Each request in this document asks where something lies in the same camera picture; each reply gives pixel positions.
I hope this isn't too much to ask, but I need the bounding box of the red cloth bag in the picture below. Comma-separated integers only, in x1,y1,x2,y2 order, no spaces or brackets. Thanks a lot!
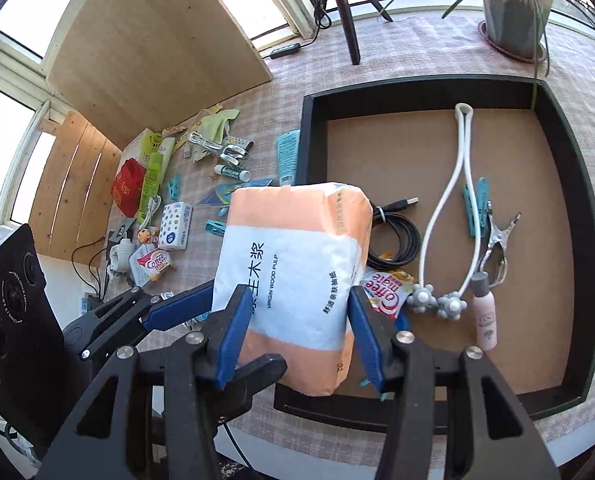
110,157,146,216

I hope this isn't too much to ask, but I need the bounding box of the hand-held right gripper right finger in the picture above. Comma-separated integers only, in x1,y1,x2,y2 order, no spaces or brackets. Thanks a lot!
347,285,563,480

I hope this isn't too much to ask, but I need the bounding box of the potted spider plant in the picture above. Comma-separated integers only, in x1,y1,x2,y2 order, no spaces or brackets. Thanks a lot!
380,0,595,111

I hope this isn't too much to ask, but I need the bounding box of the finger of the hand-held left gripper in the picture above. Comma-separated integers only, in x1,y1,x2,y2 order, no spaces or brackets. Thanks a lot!
80,280,217,361

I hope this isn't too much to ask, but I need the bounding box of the orange white tissue pack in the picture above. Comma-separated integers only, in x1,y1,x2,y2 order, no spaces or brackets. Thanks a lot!
211,181,374,399

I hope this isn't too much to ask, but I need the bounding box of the pine plank panel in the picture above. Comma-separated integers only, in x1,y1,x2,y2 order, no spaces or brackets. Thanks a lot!
27,110,123,266

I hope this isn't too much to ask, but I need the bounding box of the pink bottle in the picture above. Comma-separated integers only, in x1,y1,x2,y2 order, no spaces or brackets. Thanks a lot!
470,271,499,351

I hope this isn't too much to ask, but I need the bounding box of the star dotted tissue pack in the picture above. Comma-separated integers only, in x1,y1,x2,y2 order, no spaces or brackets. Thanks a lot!
157,201,194,251

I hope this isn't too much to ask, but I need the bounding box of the black tray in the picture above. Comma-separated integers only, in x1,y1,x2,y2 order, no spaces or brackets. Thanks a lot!
274,77,595,435

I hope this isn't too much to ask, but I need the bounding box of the metal clamp clip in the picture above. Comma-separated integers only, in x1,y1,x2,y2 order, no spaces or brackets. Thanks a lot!
477,212,523,288
187,131,228,157
220,142,250,167

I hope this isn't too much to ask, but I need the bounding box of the black inline cable switch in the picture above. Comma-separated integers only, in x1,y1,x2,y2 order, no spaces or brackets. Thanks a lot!
268,42,304,61

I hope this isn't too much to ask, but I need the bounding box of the white charging cable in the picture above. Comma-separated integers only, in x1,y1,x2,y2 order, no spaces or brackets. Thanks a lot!
136,195,162,231

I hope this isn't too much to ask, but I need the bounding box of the teal tube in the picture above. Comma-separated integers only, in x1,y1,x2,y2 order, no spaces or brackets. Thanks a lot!
276,130,302,186

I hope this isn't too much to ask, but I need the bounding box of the coffee creamer sachet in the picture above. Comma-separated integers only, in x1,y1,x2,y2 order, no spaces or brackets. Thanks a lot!
128,245,174,284
361,269,414,322

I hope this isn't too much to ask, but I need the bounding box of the ring light with black tripod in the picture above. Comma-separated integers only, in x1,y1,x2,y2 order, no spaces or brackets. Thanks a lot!
310,0,393,66

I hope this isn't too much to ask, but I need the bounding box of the light wooden board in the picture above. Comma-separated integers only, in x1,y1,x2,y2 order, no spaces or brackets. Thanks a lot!
46,0,274,151

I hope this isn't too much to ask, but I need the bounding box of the white lip balm stick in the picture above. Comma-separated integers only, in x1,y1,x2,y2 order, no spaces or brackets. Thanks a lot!
213,164,253,182

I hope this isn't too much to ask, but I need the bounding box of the white massager with grey balls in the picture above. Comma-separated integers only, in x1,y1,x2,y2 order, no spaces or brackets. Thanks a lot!
408,102,478,321

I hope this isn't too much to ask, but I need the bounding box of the light green cloth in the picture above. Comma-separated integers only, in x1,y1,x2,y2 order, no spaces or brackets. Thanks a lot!
196,106,240,143

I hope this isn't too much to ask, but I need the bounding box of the black cable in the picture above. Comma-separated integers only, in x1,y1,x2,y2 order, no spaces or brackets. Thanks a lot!
366,196,423,273

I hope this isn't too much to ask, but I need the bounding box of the blue wet wipe packet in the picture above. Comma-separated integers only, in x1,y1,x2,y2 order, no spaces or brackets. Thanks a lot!
196,177,276,207

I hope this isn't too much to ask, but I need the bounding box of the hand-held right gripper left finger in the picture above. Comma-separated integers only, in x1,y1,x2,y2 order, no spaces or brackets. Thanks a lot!
34,284,288,480

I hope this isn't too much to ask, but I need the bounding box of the white cardboard box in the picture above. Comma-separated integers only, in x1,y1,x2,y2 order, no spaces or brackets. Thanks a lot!
122,127,160,161

